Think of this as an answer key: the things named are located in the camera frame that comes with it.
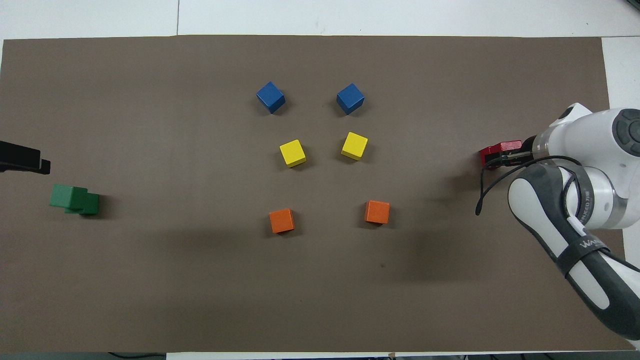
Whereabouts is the brown table mat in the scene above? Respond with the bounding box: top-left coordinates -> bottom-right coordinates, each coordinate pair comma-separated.
0,34 -> 636,353

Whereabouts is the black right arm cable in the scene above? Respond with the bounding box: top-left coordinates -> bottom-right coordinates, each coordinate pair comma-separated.
475,155 -> 583,217

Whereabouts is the black floor cable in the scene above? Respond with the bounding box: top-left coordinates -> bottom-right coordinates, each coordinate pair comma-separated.
107,351 -> 167,360

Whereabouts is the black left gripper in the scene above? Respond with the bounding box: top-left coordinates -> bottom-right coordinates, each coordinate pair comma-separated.
0,141 -> 51,175

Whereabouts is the orange wooden cube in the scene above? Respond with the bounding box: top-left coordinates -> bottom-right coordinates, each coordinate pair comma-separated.
268,208 -> 296,235
364,200 -> 391,225

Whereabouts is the blue wooden cube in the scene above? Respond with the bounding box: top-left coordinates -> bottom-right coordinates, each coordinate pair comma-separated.
255,81 -> 287,115
335,82 -> 366,116

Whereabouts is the green wooden cube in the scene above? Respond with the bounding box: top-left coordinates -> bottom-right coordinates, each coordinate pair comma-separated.
65,192 -> 100,217
49,184 -> 89,215

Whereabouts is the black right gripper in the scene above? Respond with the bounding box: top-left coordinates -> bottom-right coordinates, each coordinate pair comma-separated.
487,136 -> 538,168

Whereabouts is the yellow wooden cube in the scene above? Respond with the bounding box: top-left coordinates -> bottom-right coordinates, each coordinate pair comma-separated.
279,139 -> 308,169
340,131 -> 369,162

